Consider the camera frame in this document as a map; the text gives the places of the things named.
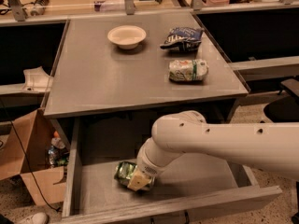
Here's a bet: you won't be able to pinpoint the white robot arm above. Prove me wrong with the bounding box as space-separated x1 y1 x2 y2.
128 110 299 191

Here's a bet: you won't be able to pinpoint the white sneaker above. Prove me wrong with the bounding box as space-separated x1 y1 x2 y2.
17 212 49 224

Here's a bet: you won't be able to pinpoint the black floor cable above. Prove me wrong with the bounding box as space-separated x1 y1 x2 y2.
0 100 63 213

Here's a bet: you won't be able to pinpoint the crushed green can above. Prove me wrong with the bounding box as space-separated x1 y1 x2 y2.
114 161 155 191

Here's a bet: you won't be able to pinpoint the grey open top drawer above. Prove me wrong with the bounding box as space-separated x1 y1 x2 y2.
62 110 282 224

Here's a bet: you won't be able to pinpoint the black office chair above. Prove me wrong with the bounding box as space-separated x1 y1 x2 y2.
263 78 299 122

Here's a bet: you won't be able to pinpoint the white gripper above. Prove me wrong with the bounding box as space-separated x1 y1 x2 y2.
127 143 164 191

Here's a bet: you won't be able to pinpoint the brown cardboard box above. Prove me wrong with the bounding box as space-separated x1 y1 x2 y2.
0 109 66 205

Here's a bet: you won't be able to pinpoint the white green snack bag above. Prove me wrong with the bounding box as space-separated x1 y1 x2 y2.
168 59 208 82

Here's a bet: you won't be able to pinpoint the blue chip bag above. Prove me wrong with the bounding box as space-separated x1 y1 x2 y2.
160 27 204 52

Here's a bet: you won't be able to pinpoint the plastic bottles in box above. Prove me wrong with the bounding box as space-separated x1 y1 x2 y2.
48 132 69 168

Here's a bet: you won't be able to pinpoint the grey metal shelf bracket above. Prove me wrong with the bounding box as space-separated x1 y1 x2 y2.
8 0 27 21

